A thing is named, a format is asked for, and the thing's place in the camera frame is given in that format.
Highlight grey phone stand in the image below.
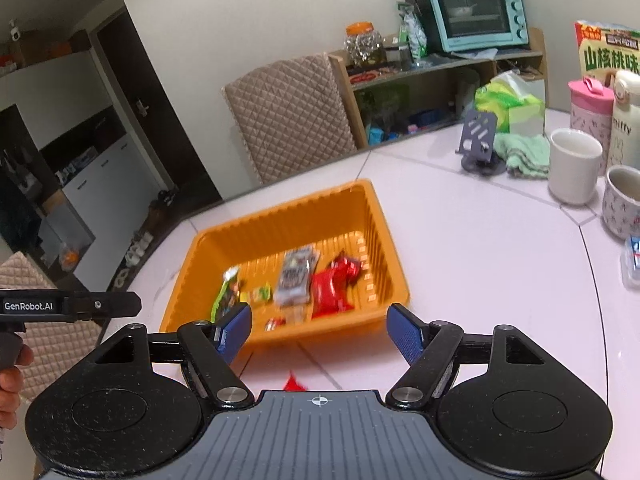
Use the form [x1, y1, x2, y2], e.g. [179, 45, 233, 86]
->
[455, 111, 507, 176]

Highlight beige quilted chair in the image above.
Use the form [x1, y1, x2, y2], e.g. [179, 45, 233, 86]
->
[0, 252, 109, 403]
[222, 52, 359, 186]

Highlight plain white cup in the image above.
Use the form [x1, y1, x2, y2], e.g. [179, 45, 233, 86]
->
[548, 128, 604, 205]

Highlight glass jar with orange lid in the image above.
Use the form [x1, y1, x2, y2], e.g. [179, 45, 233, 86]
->
[343, 21, 387, 69]

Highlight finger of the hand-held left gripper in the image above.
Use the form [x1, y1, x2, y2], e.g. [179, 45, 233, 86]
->
[62, 290, 142, 322]

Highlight person's left hand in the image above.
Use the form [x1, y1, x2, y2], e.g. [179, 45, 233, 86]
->
[0, 345, 35, 431]

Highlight square red snack packet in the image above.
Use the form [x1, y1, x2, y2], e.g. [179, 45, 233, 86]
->
[310, 269, 353, 319]

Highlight white thermos bottle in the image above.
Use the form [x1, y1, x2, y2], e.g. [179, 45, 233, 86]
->
[607, 70, 640, 169]

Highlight wooden shelf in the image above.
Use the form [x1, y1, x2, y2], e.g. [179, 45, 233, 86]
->
[327, 27, 549, 149]

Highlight green tissue pack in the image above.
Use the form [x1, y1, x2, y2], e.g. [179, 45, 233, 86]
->
[473, 71, 546, 136]

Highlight clear plastic box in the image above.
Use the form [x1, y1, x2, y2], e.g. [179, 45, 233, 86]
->
[620, 235, 640, 289]

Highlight green cloth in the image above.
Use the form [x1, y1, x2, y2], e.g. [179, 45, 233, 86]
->
[494, 132, 551, 180]

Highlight silver green snack packet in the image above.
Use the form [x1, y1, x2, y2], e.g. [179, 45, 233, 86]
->
[210, 267, 244, 324]

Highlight mint toaster oven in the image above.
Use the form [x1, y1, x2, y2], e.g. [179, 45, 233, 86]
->
[424, 0, 530, 54]

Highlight yellow green candy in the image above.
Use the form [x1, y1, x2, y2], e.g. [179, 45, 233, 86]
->
[245, 282, 274, 306]

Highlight green white snack bag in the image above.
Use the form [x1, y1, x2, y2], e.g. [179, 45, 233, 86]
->
[397, 2, 431, 59]

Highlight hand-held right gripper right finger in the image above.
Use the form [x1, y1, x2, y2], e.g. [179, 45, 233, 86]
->
[386, 304, 546, 410]

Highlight dark door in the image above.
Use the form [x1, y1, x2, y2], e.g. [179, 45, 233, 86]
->
[90, 7, 224, 202]

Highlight pink lidded cup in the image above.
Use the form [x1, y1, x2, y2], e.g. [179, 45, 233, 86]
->
[568, 77, 616, 177]

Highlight dark red snack packet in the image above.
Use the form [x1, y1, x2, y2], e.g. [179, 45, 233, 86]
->
[327, 254, 362, 287]

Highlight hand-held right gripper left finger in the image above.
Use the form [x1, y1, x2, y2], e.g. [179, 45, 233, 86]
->
[95, 302, 253, 409]

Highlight white patterned cup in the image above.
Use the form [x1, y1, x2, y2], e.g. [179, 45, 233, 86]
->
[601, 165, 640, 240]

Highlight white packet with black print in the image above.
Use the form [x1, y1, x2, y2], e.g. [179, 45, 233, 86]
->
[273, 245, 321, 307]

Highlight white cabinet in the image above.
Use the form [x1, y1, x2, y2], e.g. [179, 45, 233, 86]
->
[40, 105, 167, 262]

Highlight yellow green snack box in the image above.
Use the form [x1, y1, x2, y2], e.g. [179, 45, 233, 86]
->
[574, 20, 640, 87]

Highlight orange plastic tray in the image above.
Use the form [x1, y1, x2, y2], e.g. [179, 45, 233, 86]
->
[159, 179, 412, 347]

